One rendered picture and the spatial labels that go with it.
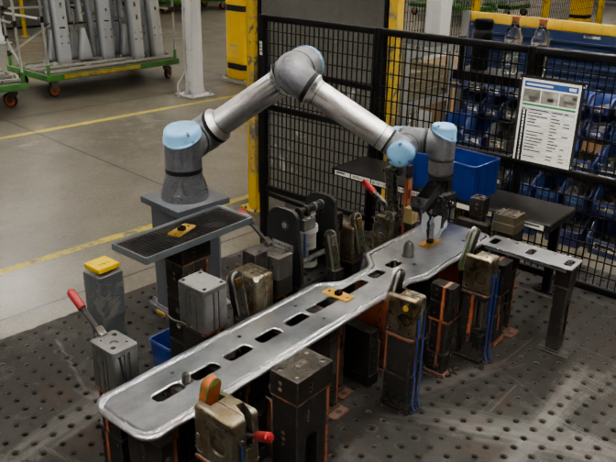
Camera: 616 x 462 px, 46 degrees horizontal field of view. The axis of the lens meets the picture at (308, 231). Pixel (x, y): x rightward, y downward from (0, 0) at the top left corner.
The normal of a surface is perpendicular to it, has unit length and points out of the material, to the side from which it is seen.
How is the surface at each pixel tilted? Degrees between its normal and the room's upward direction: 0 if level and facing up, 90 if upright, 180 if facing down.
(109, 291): 90
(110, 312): 90
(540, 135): 90
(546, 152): 90
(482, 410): 0
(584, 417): 0
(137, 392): 0
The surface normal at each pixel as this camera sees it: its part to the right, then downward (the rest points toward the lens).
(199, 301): -0.64, 0.29
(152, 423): 0.02, -0.92
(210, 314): 0.77, 0.26
